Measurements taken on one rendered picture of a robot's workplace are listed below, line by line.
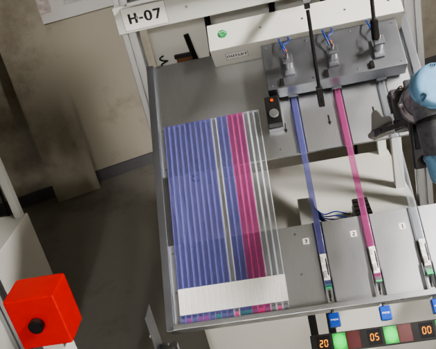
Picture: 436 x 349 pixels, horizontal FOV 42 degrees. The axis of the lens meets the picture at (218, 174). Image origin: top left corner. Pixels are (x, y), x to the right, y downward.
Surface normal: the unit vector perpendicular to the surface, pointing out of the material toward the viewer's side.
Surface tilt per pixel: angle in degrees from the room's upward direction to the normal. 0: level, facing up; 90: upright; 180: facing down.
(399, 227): 43
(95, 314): 0
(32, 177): 90
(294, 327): 90
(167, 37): 90
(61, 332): 90
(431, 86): 57
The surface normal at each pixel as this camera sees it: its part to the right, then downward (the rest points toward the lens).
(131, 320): -0.22, -0.88
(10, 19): 0.33, 0.34
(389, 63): -0.19, -0.34
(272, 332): -0.05, 0.44
